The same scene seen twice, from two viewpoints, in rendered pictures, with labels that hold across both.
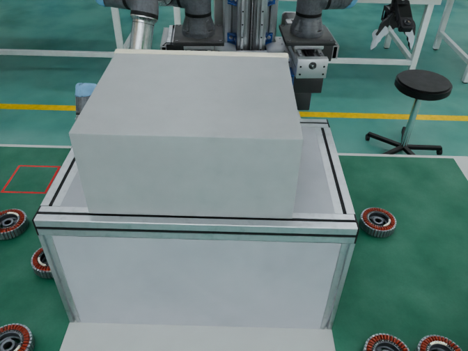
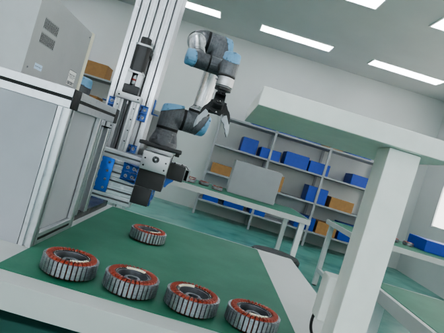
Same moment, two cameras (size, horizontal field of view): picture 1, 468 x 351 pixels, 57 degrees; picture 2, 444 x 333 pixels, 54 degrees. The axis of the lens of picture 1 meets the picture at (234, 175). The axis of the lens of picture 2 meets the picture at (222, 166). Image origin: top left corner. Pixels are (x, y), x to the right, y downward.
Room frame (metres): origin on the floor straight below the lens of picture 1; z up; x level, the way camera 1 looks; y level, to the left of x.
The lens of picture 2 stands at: (-0.32, -0.59, 1.06)
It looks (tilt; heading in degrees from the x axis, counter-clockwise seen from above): 1 degrees down; 358
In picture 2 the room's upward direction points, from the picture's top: 17 degrees clockwise
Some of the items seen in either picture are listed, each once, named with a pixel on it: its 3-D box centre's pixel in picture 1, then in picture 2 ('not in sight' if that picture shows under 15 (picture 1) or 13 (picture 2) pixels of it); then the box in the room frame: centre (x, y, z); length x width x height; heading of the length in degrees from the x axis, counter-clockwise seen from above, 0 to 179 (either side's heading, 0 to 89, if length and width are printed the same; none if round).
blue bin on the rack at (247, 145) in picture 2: not in sight; (248, 145); (7.44, -1.15, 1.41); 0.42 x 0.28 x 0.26; 2
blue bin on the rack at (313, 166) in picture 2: not in sight; (316, 168); (7.44, -2.45, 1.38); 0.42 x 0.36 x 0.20; 178
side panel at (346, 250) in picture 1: (326, 246); (65, 174); (0.78, -0.25, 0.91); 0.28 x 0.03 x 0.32; 0
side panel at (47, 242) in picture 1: (79, 239); not in sight; (0.78, 0.40, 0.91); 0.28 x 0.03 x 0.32; 0
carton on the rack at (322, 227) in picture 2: not in sight; (323, 227); (7.45, -2.89, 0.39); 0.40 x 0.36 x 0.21; 179
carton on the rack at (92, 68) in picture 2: not in sight; (98, 71); (7.46, 1.79, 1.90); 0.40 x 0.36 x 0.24; 1
